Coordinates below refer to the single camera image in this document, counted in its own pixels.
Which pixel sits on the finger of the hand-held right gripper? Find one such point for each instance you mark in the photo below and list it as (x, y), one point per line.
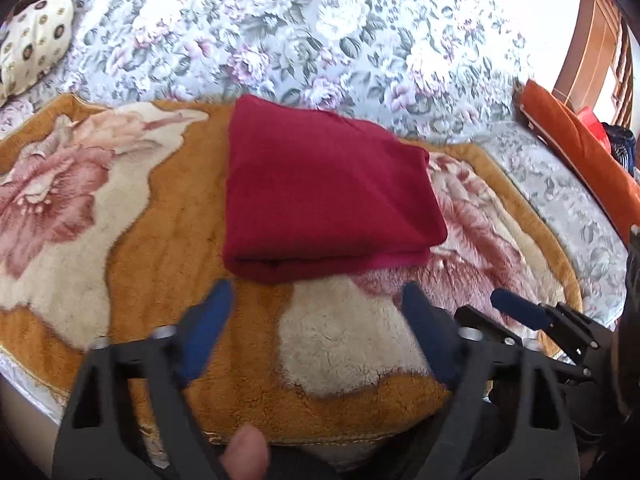
(490, 325)
(520, 310)

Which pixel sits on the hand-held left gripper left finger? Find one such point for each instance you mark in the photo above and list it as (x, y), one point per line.
(205, 330)

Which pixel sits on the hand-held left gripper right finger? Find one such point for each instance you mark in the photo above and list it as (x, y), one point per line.
(430, 330)

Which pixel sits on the dark red garment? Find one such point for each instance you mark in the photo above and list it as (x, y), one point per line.
(320, 195)

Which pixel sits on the orange plush floral blanket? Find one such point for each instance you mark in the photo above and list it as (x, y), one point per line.
(165, 240)

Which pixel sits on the orange velvet cushion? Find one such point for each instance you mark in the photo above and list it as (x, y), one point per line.
(575, 145)

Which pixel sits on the dark blue cloth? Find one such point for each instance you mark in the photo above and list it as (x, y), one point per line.
(620, 147)

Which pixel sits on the grey floral bedsheet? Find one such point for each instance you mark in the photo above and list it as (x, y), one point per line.
(300, 35)

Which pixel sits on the cream patterned pillow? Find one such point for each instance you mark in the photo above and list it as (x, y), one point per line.
(32, 45)

